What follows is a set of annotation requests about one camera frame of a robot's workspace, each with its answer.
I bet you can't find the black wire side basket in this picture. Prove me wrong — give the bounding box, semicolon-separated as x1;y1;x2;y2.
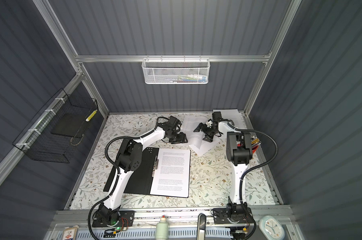
13;91;99;164

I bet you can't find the silver handle at front rail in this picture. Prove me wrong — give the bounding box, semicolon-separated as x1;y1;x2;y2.
197;213;207;240

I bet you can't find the printed paper sheet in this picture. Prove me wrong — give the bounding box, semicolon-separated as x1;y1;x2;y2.
213;109;247;129
150;149;191;198
181;116;222;157

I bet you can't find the red folder with black inside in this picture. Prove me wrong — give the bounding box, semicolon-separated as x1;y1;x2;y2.
102;146;191;199

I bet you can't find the black corrugated cable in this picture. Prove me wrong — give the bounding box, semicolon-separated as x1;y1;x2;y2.
228;119;279;208
87;116;170;240

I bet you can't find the left black corrugated cable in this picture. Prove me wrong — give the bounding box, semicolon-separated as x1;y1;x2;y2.
87;116;170;240

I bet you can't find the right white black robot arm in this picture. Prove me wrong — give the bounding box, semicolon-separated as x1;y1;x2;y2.
194;112;253;206

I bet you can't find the right black corrugated cable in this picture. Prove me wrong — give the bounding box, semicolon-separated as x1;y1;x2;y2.
228;119;279;208

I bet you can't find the white wire wall basket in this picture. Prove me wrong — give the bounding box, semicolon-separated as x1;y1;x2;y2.
142;59;211;85

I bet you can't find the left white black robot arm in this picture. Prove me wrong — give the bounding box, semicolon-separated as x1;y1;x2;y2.
100;116;188;211

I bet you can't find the red pen cup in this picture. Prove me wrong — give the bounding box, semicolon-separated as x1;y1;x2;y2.
251;136;261;154

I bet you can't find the small card box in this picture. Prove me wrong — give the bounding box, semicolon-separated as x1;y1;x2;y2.
61;226;79;240

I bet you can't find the yellow marker in black basket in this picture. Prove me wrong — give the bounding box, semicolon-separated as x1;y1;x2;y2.
85;110;98;122

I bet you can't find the white analog clock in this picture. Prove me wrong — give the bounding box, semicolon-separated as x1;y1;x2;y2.
258;216;285;240

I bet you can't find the white plastic bottle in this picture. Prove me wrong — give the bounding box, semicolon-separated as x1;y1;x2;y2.
155;215;169;240

